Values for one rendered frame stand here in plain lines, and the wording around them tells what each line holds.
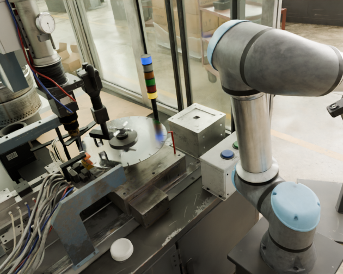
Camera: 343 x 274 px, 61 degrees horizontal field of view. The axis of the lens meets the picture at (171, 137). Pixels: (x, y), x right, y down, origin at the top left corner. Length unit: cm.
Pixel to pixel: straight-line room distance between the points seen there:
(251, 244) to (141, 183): 41
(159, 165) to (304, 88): 67
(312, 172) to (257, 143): 167
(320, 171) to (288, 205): 165
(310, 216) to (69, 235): 64
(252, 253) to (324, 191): 135
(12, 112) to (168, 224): 94
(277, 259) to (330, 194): 137
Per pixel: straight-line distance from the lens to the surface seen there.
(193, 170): 118
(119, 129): 106
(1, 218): 117
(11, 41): 89
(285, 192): 80
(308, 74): 54
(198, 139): 117
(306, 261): 91
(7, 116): 158
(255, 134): 72
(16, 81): 100
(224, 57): 61
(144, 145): 103
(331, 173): 242
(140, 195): 104
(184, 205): 107
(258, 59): 54
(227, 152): 103
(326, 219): 207
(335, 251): 101
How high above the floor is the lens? 154
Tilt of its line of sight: 34 degrees down
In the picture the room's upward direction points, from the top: 8 degrees counter-clockwise
